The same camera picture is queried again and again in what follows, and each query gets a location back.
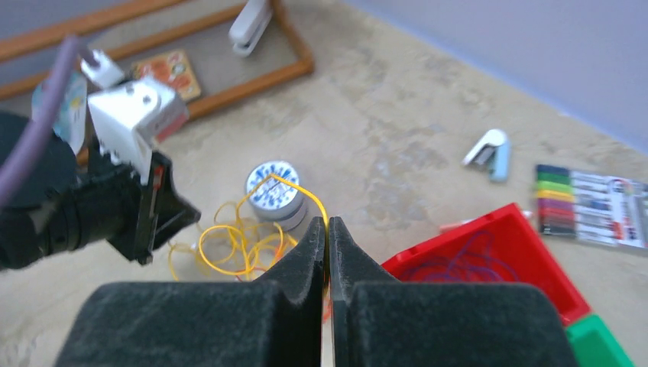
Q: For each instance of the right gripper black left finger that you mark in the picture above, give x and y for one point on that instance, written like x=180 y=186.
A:
x=274 y=320

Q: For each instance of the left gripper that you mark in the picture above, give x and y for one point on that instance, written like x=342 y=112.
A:
x=59 y=210

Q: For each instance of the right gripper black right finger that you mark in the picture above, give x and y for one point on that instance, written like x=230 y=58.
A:
x=379 y=321

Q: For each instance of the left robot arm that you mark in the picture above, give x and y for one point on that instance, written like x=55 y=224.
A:
x=20 y=159

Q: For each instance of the blue white round tin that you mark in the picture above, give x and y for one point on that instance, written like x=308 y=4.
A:
x=274 y=201

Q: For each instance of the blue blister pack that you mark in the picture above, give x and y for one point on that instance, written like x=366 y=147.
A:
x=70 y=124

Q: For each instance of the red plastic bin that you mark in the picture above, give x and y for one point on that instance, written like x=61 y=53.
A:
x=500 y=246

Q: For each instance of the orange card pack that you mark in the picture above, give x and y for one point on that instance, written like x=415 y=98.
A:
x=172 y=68

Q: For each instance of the white red marker pen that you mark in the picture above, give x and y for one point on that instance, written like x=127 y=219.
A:
x=448 y=227

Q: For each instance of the small blue stapler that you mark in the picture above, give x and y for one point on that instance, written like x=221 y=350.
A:
x=493 y=151

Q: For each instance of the white stapler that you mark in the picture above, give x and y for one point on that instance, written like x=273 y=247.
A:
x=249 y=26

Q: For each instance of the green plastic bin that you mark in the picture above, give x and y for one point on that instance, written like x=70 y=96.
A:
x=594 y=345

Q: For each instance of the marker pen pack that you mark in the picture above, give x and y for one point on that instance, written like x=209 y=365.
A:
x=588 y=207

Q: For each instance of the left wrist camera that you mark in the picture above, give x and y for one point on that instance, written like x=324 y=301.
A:
x=131 y=117

